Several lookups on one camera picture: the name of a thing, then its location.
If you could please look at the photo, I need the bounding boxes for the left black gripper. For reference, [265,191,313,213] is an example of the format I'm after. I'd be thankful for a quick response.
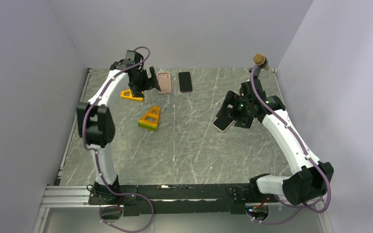
[130,67,161,99]

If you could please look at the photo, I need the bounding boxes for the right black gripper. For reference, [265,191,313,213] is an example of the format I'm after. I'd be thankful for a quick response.
[217,90,254,129]

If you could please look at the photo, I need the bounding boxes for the pink phone case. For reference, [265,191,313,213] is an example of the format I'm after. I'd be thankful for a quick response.
[157,72,172,94]

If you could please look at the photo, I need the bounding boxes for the black phone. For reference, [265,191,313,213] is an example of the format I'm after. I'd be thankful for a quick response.
[178,72,193,93]

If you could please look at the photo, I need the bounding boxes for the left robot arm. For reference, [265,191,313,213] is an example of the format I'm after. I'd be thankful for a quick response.
[76,47,160,204]

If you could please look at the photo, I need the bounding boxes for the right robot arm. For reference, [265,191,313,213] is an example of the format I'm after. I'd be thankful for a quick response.
[217,79,334,205]

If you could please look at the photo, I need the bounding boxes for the orange green triangle block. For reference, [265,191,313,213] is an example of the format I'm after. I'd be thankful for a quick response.
[138,105,160,132]

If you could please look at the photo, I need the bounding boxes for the black microphone stand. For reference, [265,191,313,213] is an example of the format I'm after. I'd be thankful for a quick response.
[248,65,262,85]

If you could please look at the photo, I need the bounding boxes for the black base frame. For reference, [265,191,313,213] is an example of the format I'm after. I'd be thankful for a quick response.
[86,182,277,216]

